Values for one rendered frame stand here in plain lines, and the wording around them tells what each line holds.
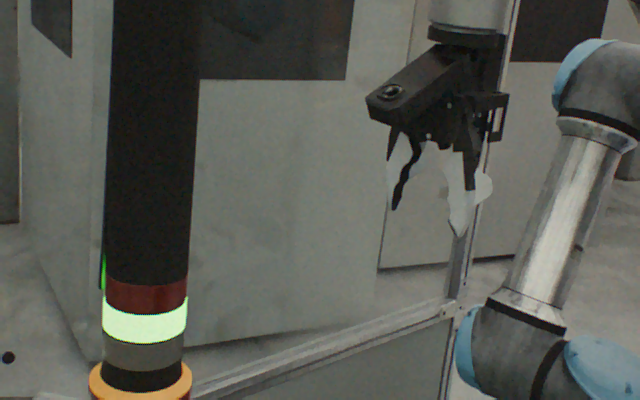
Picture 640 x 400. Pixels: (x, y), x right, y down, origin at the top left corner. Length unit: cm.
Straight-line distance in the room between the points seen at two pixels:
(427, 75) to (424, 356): 114
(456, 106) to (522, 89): 380
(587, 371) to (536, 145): 373
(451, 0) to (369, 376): 107
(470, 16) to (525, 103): 385
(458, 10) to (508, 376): 55
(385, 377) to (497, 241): 313
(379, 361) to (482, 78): 98
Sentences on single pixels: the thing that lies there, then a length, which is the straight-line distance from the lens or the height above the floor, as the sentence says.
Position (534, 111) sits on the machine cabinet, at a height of 91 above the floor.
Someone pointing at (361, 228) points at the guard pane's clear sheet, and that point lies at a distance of 158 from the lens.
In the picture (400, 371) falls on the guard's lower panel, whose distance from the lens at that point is 185.
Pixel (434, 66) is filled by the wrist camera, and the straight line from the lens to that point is 84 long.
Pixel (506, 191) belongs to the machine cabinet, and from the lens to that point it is 479.
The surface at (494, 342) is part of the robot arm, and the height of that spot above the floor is 124.
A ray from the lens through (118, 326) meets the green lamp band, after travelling 35.
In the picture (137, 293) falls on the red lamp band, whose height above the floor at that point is 162.
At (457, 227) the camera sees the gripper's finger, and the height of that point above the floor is 148.
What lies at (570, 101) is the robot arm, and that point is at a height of 156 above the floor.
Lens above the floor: 177
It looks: 18 degrees down
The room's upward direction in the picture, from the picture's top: 6 degrees clockwise
